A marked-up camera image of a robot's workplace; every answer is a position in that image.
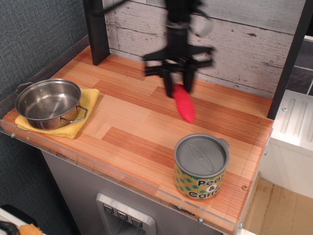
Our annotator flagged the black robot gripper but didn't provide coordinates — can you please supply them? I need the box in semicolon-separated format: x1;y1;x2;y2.
143;24;215;97

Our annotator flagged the red handled metal spoon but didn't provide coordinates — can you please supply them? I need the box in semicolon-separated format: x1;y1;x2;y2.
172;84;195;123

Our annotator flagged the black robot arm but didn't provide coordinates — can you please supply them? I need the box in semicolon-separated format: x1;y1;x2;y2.
143;0;214;97

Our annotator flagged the yellow rag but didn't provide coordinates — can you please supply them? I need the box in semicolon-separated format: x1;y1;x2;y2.
15;88;100;140

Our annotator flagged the peas and carrots can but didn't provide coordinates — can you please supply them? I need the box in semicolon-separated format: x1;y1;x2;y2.
174;133;230;200

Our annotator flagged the stainless steel pot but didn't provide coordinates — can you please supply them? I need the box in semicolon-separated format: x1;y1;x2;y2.
15;78;89;130

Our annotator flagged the white toy sink unit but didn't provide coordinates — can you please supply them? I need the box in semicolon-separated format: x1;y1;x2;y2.
258;35;313;199

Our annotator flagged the silver toy fridge dispenser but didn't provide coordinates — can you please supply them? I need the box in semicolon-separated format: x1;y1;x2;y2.
96;193;157;235

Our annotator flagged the orange cloth at corner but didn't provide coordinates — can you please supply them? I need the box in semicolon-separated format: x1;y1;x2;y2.
19;224;44;235

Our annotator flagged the black sleeved cable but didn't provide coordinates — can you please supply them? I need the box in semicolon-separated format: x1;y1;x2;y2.
90;0;130;17

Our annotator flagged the black left shelf post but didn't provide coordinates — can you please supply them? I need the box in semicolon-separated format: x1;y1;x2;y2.
83;0;110;66

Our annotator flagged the black shelf post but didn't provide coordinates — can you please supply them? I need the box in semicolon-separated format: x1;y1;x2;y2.
267;0;313;120
83;0;110;66

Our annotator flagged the black right shelf post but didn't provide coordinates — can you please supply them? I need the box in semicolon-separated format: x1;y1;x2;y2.
267;0;313;120

